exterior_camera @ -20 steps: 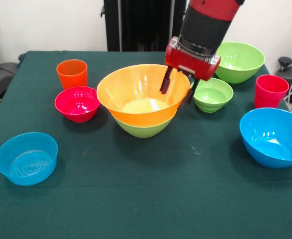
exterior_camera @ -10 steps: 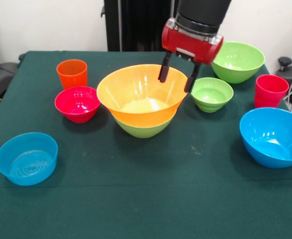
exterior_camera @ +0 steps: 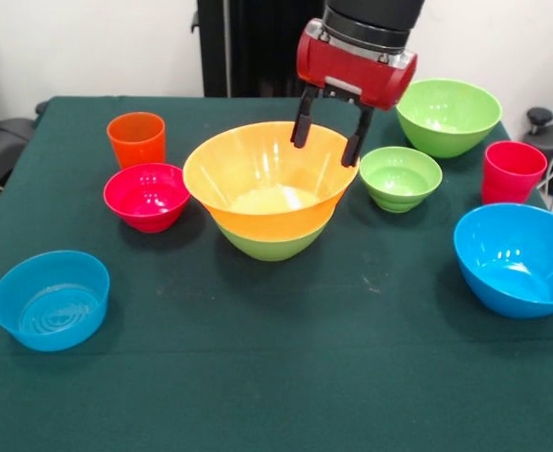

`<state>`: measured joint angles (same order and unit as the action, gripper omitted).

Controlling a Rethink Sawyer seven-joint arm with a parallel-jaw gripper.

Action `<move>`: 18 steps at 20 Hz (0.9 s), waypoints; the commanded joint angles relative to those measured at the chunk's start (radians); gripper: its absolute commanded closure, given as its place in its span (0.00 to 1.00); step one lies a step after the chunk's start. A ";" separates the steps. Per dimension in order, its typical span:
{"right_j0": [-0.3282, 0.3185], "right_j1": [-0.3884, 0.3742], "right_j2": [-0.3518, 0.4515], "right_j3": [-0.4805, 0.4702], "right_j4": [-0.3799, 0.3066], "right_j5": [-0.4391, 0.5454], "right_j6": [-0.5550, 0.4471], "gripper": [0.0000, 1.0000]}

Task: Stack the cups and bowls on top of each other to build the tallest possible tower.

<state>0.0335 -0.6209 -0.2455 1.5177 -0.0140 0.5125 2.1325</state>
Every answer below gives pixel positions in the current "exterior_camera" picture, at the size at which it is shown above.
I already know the red plastic cup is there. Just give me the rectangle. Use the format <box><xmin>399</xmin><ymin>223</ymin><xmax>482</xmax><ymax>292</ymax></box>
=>
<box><xmin>480</xmin><ymin>140</ymin><xmax>549</xmax><ymax>206</ymax></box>

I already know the small green plastic bowl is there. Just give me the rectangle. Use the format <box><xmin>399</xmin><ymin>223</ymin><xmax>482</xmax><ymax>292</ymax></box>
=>
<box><xmin>359</xmin><ymin>145</ymin><xmax>444</xmax><ymax>214</ymax></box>

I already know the black round knob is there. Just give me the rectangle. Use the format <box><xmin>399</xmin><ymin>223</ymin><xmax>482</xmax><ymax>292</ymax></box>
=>
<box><xmin>526</xmin><ymin>106</ymin><xmax>553</xmax><ymax>137</ymax></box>

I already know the dark green table cloth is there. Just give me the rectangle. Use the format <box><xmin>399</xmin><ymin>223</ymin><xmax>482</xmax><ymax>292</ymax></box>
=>
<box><xmin>0</xmin><ymin>95</ymin><xmax>553</xmax><ymax>452</ymax></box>

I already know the large green plastic bowl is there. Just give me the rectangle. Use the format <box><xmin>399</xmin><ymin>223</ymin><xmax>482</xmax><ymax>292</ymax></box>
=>
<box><xmin>217</xmin><ymin>219</ymin><xmax>329</xmax><ymax>263</ymax></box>
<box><xmin>396</xmin><ymin>78</ymin><xmax>503</xmax><ymax>159</ymax></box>

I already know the large blue plastic bowl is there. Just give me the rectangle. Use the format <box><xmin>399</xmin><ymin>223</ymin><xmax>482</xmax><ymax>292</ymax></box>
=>
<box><xmin>453</xmin><ymin>202</ymin><xmax>553</xmax><ymax>320</ymax></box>

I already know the small blue plastic bowl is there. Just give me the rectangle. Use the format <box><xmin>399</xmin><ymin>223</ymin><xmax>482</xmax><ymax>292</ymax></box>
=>
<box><xmin>0</xmin><ymin>250</ymin><xmax>111</xmax><ymax>353</ymax></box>

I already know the small pink plastic bowl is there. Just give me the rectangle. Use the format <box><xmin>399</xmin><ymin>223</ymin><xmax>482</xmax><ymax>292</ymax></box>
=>
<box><xmin>103</xmin><ymin>162</ymin><xmax>192</xmax><ymax>234</ymax></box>

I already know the black chair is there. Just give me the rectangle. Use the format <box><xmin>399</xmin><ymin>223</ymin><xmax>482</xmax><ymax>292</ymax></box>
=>
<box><xmin>0</xmin><ymin>60</ymin><xmax>37</xmax><ymax>189</ymax></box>

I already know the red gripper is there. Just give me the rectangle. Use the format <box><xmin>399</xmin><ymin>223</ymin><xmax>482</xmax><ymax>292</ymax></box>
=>
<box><xmin>289</xmin><ymin>18</ymin><xmax>418</xmax><ymax>169</ymax></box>

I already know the orange plastic cup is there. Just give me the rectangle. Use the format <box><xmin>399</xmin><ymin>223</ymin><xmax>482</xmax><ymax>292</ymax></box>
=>
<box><xmin>106</xmin><ymin>111</ymin><xmax>167</xmax><ymax>170</ymax></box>

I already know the large orange plastic bowl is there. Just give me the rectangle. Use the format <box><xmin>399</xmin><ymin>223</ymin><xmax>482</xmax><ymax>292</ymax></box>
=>
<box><xmin>182</xmin><ymin>121</ymin><xmax>361</xmax><ymax>244</ymax></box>

